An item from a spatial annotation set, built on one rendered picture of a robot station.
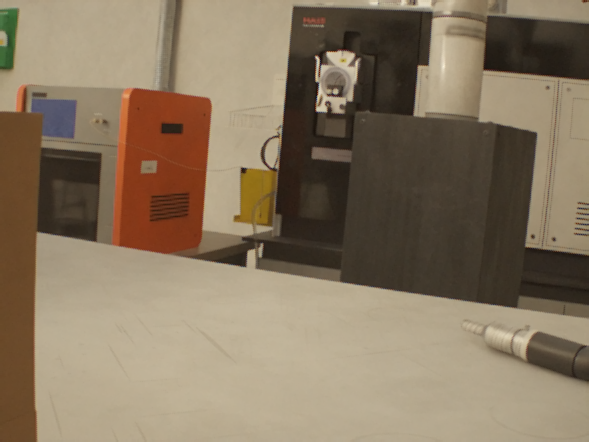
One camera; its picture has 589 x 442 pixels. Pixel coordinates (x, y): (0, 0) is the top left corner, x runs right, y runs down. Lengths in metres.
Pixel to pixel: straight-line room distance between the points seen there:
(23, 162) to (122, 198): 1.59
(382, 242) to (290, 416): 0.78
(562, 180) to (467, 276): 0.98
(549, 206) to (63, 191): 1.28
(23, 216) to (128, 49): 3.71
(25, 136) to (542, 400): 0.39
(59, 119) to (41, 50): 2.37
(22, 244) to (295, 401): 0.27
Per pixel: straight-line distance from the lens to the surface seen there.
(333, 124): 2.13
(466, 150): 1.14
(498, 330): 0.61
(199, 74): 3.68
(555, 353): 0.57
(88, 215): 1.87
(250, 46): 3.58
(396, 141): 1.18
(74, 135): 1.89
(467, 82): 1.24
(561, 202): 2.08
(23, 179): 0.22
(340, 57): 2.13
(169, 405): 0.44
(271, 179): 2.29
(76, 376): 0.48
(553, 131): 2.08
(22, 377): 0.23
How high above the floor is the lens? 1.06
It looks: 7 degrees down
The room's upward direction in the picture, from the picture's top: 5 degrees clockwise
